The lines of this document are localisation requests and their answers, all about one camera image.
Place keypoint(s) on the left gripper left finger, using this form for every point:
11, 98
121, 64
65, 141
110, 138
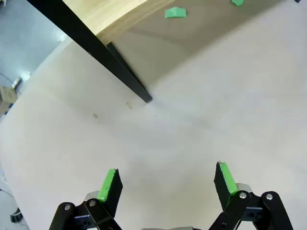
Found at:
108, 191

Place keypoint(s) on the brown cardboard box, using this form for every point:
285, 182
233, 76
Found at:
7, 95

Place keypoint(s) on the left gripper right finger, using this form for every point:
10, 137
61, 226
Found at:
226, 189

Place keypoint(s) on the black frame wooden shelf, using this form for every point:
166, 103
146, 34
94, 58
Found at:
108, 60

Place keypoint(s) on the green paper scrap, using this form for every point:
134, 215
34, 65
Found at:
175, 12
237, 2

